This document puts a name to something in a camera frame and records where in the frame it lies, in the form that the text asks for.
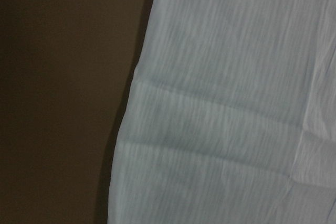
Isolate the light blue button shirt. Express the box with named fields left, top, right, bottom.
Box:
left=107, top=0, right=335, bottom=223

